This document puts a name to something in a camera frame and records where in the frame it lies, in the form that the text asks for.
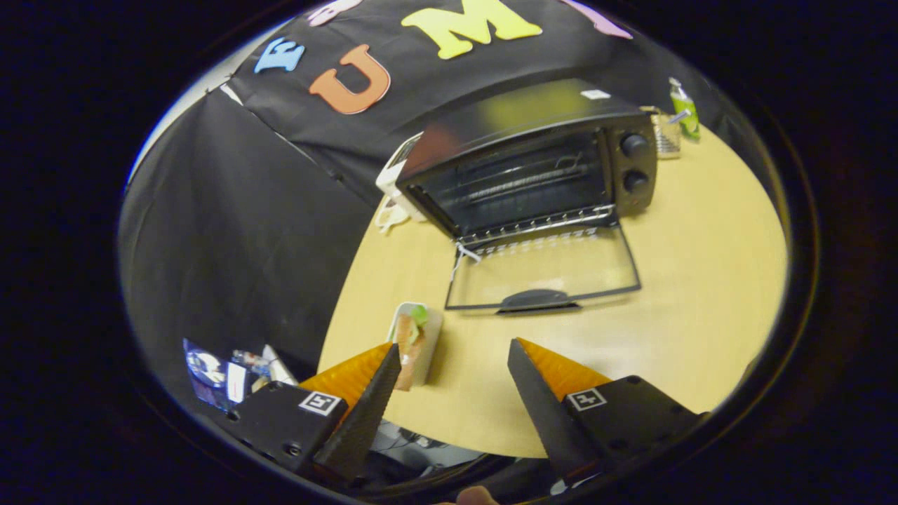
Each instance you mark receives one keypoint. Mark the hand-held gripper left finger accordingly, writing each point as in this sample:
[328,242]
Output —
[365,414]

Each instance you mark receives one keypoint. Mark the blue printed package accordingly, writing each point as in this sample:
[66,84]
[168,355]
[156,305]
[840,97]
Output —
[205,372]

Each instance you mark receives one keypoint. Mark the green label plastic bottle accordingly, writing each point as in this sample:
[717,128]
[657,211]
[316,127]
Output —
[684,109]

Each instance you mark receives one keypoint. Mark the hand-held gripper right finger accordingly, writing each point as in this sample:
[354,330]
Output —
[544,414]

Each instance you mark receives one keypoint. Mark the sandwich with lettuce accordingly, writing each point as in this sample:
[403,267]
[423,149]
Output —
[407,344]

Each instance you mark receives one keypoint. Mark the black toaster oven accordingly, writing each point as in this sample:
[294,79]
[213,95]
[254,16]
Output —
[631,175]

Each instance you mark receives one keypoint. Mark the black backdrop cloth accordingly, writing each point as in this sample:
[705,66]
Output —
[231,231]

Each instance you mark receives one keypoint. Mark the white power strip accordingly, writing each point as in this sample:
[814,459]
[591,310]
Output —
[389,179]

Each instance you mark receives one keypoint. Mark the white rectangular tray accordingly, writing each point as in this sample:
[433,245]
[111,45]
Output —
[433,337]

